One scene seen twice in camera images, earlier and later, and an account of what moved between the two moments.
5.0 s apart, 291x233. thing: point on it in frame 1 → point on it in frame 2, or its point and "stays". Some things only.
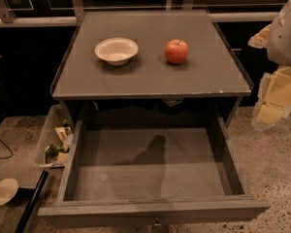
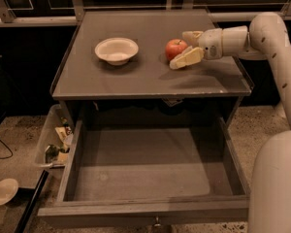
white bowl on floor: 3,191 stays
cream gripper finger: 261,40 → 192,37
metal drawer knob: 157,221 stays
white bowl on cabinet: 116,50 stays
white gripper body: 285,38 → 210,43
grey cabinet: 144,68 stays
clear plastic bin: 55,138 stays
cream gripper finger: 278,91 → 188,56
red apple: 177,51 stays
